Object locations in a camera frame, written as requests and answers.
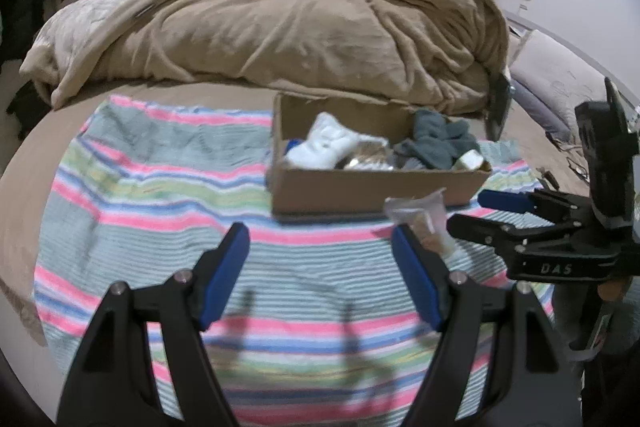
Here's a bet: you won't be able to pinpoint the clear bag of snacks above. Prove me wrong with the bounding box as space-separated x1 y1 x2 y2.
383 188 457 259

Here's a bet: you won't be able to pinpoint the grey knitted gloves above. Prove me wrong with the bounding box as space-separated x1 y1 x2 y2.
393 108 480 170

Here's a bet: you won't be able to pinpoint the cotton swab pack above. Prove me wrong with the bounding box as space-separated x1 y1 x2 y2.
343 142 396 171

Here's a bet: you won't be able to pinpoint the white sock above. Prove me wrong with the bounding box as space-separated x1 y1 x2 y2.
284 112 388 170

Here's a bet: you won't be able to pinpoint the blue white tissue pack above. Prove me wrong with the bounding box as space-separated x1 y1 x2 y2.
284 139 304 155

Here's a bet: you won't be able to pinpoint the white embroidered pillow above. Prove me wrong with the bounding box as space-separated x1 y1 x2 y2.
509 30 606 139

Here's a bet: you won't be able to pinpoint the open cardboard box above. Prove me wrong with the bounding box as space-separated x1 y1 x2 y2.
267 93 491 216

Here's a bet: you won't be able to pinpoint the beige fleece blanket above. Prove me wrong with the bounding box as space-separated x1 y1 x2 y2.
18 0 510 115

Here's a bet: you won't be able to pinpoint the quilted white duvet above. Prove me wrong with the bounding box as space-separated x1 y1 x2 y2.
20 0 149 109

